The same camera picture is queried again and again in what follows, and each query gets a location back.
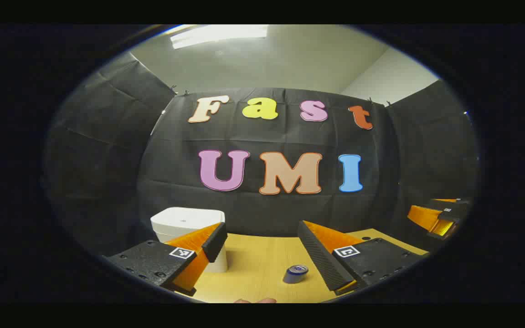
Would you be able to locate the black backdrop cloth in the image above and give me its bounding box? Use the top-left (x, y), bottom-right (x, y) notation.
top-left (44, 51), bottom-right (479, 256)

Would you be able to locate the white desktop garbage bin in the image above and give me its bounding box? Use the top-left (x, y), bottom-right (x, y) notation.
top-left (150, 207), bottom-right (228, 274)

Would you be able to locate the wooden desktop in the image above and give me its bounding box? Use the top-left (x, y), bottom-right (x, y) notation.
top-left (176, 228), bottom-right (429, 303)

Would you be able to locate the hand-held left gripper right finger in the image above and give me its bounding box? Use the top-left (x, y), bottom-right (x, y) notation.
top-left (298, 220), bottom-right (428, 296)

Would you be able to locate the ceiling light panel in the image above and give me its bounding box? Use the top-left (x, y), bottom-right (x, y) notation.
top-left (170, 25), bottom-right (268, 50)

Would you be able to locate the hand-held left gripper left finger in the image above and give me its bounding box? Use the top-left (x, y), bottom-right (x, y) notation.
top-left (106, 222), bottom-right (228, 297)

